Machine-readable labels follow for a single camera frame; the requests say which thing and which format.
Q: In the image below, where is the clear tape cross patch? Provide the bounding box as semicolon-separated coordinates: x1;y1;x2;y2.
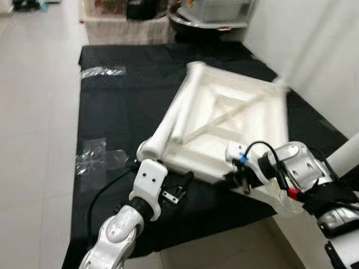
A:
76;137;130;179

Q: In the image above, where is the clear tape strip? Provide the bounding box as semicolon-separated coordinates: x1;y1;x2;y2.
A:
81;66;127;79

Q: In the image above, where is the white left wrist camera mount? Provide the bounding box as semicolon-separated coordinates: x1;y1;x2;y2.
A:
129;159;169;220

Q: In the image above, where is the beige woven bench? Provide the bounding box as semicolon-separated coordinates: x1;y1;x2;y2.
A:
83;16;176;45

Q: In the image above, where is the red printed food carton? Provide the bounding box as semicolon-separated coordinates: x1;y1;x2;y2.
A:
93;0;127;16

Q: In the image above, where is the white plastic table top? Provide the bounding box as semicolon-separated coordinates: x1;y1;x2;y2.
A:
137;62;308;216

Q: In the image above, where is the black plastic bag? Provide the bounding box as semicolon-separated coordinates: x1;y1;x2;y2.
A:
126;0;169;22

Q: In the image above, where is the black robot vacuum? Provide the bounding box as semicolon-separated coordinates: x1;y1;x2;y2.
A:
11;0;43;12

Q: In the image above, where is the black tablecloth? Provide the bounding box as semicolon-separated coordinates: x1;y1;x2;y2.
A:
62;40;359;269

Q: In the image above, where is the black metal wok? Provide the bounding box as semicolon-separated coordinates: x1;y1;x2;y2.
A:
168;8;248;41

